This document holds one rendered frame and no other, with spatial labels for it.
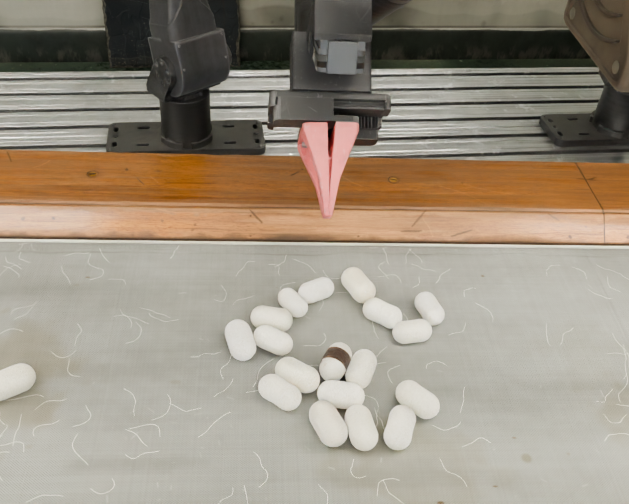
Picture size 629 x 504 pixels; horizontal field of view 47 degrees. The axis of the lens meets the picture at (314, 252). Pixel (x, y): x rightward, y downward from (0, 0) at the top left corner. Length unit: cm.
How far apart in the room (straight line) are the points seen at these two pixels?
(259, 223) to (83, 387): 23
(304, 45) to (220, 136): 36
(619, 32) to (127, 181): 50
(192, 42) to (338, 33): 33
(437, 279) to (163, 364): 26
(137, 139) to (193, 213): 28
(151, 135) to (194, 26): 17
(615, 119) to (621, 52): 73
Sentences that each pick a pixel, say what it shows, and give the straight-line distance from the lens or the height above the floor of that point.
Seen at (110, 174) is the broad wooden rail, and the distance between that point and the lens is 74.
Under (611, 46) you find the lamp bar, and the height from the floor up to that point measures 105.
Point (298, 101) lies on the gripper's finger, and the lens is 60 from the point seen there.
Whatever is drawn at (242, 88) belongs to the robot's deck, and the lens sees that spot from 108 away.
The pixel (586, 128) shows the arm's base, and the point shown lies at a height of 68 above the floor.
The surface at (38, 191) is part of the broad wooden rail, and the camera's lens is 73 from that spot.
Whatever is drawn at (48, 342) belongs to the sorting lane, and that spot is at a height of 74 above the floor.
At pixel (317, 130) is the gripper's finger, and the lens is 59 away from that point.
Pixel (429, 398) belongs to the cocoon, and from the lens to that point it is 55.
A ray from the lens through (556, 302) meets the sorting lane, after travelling 69.
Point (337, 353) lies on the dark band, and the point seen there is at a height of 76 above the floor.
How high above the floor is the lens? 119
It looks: 41 degrees down
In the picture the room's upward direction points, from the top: 5 degrees clockwise
